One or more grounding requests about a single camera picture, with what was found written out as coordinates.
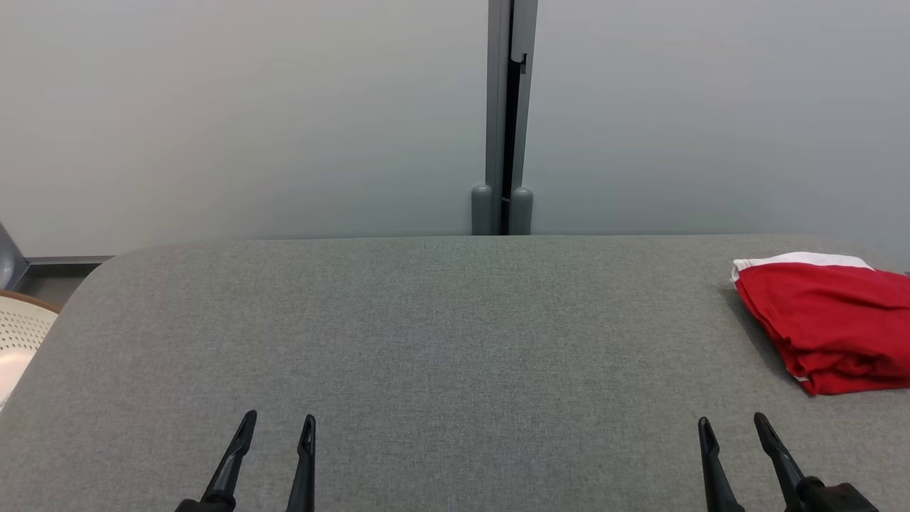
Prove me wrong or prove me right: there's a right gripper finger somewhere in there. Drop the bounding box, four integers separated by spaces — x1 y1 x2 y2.
697 416 746 512
753 412 808 510

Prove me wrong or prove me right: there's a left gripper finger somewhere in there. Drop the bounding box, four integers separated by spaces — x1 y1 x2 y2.
202 410 259 510
286 415 318 512

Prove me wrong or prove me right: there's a red and white garment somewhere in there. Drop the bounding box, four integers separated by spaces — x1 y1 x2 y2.
730 251 910 397

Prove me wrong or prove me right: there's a white perforated laundry basket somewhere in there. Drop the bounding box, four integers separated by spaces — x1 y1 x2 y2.
0 287 62 412

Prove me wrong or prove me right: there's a grey partition base rail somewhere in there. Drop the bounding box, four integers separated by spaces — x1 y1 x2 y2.
23 254 116 270

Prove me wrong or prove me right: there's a grey metal frame corner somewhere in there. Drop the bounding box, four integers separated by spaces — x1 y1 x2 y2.
0 221 31 292

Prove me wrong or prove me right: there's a grey partition post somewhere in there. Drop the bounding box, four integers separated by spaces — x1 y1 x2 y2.
470 0 540 237

